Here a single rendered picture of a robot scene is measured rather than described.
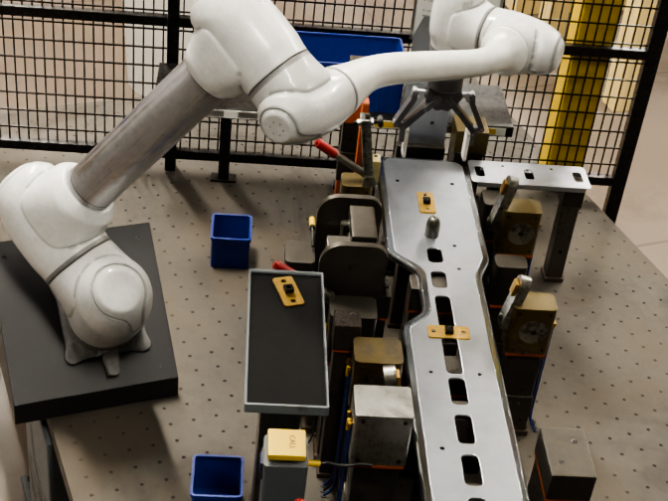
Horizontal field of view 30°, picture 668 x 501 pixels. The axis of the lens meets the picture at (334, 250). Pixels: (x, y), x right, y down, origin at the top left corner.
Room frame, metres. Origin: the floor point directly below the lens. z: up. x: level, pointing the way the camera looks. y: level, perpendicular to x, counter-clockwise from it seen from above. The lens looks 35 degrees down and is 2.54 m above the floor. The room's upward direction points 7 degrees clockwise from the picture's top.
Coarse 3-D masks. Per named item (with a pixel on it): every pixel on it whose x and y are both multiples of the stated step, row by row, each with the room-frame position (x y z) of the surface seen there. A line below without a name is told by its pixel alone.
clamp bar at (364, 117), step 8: (368, 112) 2.40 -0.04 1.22; (360, 120) 2.38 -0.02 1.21; (368, 120) 2.37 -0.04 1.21; (376, 120) 2.39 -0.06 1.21; (368, 128) 2.37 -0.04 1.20; (368, 136) 2.37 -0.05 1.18; (368, 144) 2.37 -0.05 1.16; (368, 152) 2.37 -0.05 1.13; (368, 160) 2.37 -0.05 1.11; (368, 168) 2.37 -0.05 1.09
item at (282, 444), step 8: (272, 432) 1.44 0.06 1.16; (280, 432) 1.44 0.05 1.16; (288, 432) 1.44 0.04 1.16; (296, 432) 1.44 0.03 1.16; (304, 432) 1.44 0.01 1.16; (272, 440) 1.42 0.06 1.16; (280, 440) 1.42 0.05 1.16; (288, 440) 1.42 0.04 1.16; (296, 440) 1.42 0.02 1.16; (304, 440) 1.43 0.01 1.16; (272, 448) 1.40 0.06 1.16; (280, 448) 1.40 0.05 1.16; (288, 448) 1.40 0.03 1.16; (296, 448) 1.41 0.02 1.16; (304, 448) 1.41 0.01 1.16; (272, 456) 1.39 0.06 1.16; (280, 456) 1.39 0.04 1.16; (288, 456) 1.39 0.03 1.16; (296, 456) 1.39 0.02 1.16; (304, 456) 1.39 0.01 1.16
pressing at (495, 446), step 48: (384, 192) 2.42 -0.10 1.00; (432, 192) 2.45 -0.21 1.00; (432, 240) 2.26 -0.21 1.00; (480, 240) 2.28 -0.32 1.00; (432, 288) 2.08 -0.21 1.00; (480, 288) 2.10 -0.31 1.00; (480, 336) 1.94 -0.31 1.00; (432, 384) 1.78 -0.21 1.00; (480, 384) 1.80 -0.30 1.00; (432, 432) 1.65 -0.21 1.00; (480, 432) 1.66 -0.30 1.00; (432, 480) 1.53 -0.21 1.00
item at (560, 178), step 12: (492, 168) 2.59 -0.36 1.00; (504, 168) 2.60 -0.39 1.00; (516, 168) 2.60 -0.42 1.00; (528, 168) 2.61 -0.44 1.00; (540, 168) 2.62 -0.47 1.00; (552, 168) 2.62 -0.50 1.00; (564, 168) 2.63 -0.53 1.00; (576, 168) 2.64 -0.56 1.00; (480, 180) 2.53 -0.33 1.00; (492, 180) 2.54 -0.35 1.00; (528, 180) 2.56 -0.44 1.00; (540, 180) 2.56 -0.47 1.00; (552, 180) 2.57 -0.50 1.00; (564, 180) 2.57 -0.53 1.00; (576, 192) 2.55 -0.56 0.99
